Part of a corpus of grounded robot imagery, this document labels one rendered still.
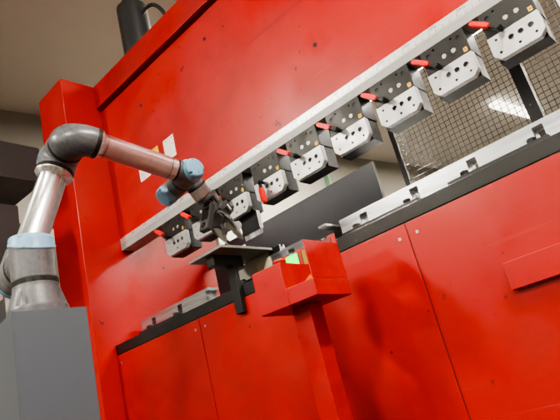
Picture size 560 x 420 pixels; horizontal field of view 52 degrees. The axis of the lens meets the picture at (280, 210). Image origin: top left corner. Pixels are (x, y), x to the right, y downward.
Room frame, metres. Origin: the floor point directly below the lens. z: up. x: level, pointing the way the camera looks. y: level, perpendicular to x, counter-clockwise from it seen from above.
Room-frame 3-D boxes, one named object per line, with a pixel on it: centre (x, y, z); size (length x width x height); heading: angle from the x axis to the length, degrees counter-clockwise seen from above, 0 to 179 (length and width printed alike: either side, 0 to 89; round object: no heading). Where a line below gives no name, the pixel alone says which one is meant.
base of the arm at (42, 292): (1.42, 0.67, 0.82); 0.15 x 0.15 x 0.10
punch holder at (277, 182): (2.07, -0.01, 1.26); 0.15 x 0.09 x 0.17; 51
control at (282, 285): (1.57, 0.00, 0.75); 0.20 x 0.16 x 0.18; 54
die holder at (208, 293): (2.53, 0.55, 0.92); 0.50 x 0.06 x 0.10; 51
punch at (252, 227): (2.18, 0.13, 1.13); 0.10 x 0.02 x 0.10; 51
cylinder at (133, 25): (2.62, 0.45, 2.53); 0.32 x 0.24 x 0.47; 51
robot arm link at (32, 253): (1.43, 0.67, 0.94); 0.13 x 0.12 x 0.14; 41
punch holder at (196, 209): (2.32, 0.30, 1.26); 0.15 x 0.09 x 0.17; 51
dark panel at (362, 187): (2.73, -0.01, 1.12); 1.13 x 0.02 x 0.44; 51
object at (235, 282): (2.04, 0.24, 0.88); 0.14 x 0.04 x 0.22; 141
